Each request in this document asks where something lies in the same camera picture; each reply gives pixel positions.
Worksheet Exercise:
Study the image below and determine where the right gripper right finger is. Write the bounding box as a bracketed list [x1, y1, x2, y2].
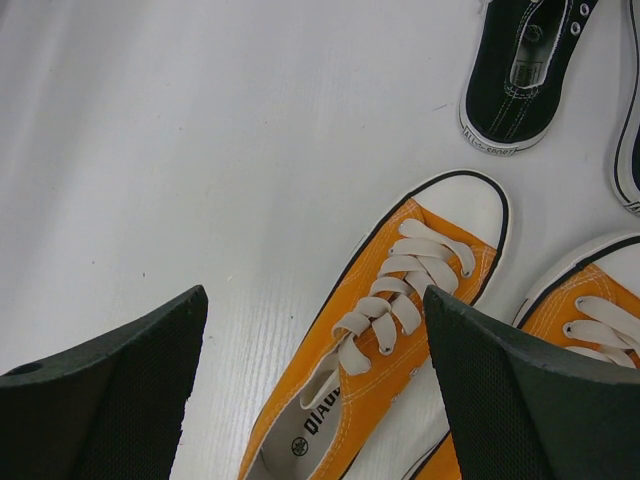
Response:
[423, 287, 639, 479]

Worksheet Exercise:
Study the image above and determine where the orange sneaker right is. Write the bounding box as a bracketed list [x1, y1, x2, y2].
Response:
[408, 232, 639, 479]

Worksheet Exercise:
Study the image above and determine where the black sneaker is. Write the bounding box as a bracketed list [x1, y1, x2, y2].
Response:
[458, 0, 597, 157]
[611, 1, 639, 216]

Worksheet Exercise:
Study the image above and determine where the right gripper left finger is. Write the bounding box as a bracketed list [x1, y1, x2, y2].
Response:
[1, 285, 208, 479]

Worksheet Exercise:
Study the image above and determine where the black sneaker front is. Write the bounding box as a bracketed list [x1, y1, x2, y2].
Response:
[458, 0, 597, 157]

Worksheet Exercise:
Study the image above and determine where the orange sneaker left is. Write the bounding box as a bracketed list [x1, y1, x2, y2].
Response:
[239, 169, 511, 479]

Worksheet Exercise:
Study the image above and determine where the black sneaker back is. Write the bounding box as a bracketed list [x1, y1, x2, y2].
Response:
[611, 1, 639, 216]

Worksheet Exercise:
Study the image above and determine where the orange sneaker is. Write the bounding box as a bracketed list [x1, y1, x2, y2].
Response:
[408, 232, 639, 479]
[239, 169, 511, 479]

